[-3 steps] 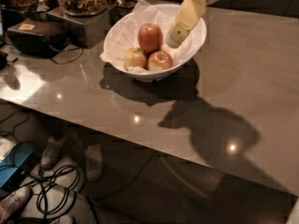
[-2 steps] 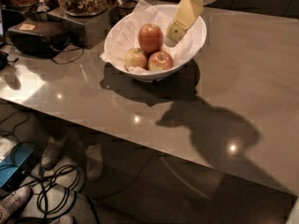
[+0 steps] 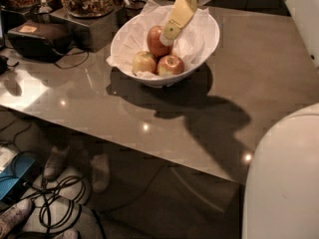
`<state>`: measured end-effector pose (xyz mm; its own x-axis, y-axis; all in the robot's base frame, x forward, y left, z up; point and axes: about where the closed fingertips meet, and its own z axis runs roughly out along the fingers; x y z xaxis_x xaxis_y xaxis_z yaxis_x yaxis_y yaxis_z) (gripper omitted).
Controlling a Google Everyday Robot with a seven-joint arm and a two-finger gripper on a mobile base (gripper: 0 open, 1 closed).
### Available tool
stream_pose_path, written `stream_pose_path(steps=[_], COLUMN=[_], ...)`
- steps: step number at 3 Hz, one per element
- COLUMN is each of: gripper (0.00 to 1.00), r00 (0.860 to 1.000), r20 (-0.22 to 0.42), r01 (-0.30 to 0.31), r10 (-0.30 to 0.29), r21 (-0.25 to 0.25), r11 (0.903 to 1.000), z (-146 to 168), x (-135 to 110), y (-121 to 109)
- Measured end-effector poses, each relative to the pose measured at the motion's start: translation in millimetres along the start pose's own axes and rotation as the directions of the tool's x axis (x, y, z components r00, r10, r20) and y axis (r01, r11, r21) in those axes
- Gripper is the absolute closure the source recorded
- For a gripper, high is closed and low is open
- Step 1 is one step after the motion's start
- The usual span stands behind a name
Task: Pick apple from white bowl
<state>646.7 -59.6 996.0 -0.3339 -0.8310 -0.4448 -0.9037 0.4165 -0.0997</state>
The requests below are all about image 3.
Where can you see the dark square jar stand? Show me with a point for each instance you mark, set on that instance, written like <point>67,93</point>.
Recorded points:
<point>92,34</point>

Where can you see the white tissue paper liner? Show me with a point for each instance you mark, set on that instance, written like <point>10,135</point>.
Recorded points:
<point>133,40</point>

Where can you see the black device with label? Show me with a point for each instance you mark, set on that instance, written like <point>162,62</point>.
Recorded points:
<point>46,42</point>

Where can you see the white sneaker bottom left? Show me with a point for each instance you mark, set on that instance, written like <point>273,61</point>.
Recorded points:
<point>14,216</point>

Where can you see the white sneaker under table right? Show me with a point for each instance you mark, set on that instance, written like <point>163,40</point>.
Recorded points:
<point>100,173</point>

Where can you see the white bowl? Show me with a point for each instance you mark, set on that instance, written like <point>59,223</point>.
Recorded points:
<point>206,34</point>

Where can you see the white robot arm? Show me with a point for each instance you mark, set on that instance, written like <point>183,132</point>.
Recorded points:
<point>281,199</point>

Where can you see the red-yellow apple right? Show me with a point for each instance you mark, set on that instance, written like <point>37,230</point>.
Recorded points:
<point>170,65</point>

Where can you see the red apple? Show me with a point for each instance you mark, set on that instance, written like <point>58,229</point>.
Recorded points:
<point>154,44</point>

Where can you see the white sneaker under table left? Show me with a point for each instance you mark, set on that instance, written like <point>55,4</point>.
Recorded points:
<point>55,163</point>

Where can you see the dark cup with spoon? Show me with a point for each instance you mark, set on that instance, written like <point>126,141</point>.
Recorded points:
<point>134,5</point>

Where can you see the blue box on floor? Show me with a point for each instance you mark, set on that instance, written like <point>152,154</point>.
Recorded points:
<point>13,177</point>

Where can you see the white sneaker under table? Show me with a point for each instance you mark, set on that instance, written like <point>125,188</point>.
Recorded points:
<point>100,173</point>
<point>55,163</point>

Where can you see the yellow-green apple left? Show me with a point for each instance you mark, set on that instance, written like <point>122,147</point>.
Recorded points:
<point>144,61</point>

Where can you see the metal scoop in cup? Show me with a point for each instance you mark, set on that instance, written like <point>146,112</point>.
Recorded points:
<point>45,8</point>

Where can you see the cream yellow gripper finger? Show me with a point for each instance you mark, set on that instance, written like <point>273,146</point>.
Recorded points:
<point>180,15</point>

